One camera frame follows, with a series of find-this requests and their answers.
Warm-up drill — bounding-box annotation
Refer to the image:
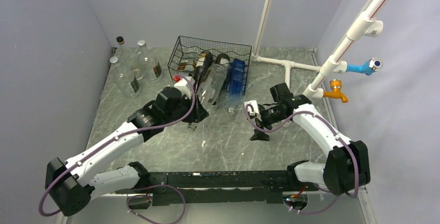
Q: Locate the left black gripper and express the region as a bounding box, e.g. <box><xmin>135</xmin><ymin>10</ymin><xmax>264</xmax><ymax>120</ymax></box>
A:
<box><xmin>163</xmin><ymin>92</ymin><xmax>209</xmax><ymax>124</ymax></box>

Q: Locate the blue tinted clear bottle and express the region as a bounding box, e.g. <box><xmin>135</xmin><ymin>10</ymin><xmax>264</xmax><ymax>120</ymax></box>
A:
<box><xmin>197</xmin><ymin>63</ymin><xmax>229</xmax><ymax>114</ymax></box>

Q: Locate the clear bottle silver cap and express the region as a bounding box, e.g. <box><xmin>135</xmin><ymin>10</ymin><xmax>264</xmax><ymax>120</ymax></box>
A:
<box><xmin>137</xmin><ymin>40</ymin><xmax>163</xmax><ymax>83</ymax></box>

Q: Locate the clear bottle dark neck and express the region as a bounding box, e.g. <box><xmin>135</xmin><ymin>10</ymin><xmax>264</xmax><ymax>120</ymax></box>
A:
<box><xmin>109</xmin><ymin>56</ymin><xmax>141</xmax><ymax>97</ymax></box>

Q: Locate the clear bottle blue medallion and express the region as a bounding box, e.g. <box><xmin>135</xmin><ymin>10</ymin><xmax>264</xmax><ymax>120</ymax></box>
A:
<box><xmin>116</xmin><ymin>36</ymin><xmax>144</xmax><ymax>80</ymax></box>

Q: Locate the bottle black gold cap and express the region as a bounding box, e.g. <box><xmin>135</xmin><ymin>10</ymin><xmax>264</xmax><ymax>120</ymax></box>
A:
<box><xmin>169</xmin><ymin>58</ymin><xmax>196</xmax><ymax>77</ymax></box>

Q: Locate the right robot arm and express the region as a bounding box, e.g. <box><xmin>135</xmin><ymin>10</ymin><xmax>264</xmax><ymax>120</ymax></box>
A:
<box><xmin>243</xmin><ymin>83</ymin><xmax>371</xmax><ymax>195</ymax></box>

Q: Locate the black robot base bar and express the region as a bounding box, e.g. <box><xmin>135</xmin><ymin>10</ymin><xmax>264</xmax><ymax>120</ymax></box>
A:
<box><xmin>117</xmin><ymin>170</ymin><xmax>317</xmax><ymax>206</ymax></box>

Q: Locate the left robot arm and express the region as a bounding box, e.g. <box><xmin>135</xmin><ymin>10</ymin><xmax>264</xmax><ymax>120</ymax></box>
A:
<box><xmin>38</xmin><ymin>86</ymin><xmax>209</xmax><ymax>216</ymax></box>

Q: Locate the blue square dash bottle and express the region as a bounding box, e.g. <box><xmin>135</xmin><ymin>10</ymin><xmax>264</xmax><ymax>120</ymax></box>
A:
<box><xmin>226</xmin><ymin>59</ymin><xmax>245</xmax><ymax>116</ymax></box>

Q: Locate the dark wine bottle gold cap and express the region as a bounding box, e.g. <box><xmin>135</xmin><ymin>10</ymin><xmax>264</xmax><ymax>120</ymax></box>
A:
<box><xmin>195</xmin><ymin>51</ymin><xmax>213</xmax><ymax>81</ymax></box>

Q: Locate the lower bottle silver cap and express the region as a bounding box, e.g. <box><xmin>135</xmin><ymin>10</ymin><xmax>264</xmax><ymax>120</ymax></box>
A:
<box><xmin>215</xmin><ymin>53</ymin><xmax>230</xmax><ymax>66</ymax></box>

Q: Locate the orange faucet tap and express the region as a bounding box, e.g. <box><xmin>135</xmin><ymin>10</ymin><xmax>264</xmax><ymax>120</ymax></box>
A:
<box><xmin>323</xmin><ymin>79</ymin><xmax>349</xmax><ymax>103</ymax></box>

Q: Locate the blue faucet tap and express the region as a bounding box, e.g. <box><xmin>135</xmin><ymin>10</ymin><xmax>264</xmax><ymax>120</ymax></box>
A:
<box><xmin>346</xmin><ymin>58</ymin><xmax>383</xmax><ymax>76</ymax></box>

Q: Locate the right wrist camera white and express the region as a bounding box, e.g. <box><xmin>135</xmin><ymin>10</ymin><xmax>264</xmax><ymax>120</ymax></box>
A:
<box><xmin>243</xmin><ymin>100</ymin><xmax>260</xmax><ymax>119</ymax></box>

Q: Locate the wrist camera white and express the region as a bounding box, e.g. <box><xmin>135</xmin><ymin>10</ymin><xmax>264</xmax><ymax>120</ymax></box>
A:
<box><xmin>173</xmin><ymin>75</ymin><xmax>194</xmax><ymax>100</ymax></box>
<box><xmin>243</xmin><ymin>100</ymin><xmax>260</xmax><ymax>119</ymax></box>

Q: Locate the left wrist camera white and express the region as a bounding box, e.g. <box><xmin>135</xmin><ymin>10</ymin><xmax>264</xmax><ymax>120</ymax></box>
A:
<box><xmin>173</xmin><ymin>75</ymin><xmax>194</xmax><ymax>100</ymax></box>

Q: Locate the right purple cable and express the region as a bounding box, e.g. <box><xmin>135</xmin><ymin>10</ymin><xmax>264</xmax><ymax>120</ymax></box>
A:
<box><xmin>244</xmin><ymin>103</ymin><xmax>360</xmax><ymax>216</ymax></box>

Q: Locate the purple cable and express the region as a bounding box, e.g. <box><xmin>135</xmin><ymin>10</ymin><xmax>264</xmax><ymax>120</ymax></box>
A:
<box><xmin>244</xmin><ymin>103</ymin><xmax>360</xmax><ymax>216</ymax></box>
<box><xmin>38</xmin><ymin>76</ymin><xmax>197</xmax><ymax>224</ymax></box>

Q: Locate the black wire wine rack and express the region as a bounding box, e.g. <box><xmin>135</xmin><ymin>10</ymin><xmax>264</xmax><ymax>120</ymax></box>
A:
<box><xmin>168</xmin><ymin>36</ymin><xmax>252</xmax><ymax>95</ymax></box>

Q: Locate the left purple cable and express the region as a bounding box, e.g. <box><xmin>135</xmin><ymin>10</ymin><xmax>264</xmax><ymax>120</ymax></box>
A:
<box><xmin>38</xmin><ymin>76</ymin><xmax>197</xmax><ymax>224</ymax></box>

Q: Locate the white pvc pipe frame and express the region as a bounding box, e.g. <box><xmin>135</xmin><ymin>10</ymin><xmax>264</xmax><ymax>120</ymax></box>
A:
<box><xmin>251</xmin><ymin>0</ymin><xmax>389</xmax><ymax>99</ymax></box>

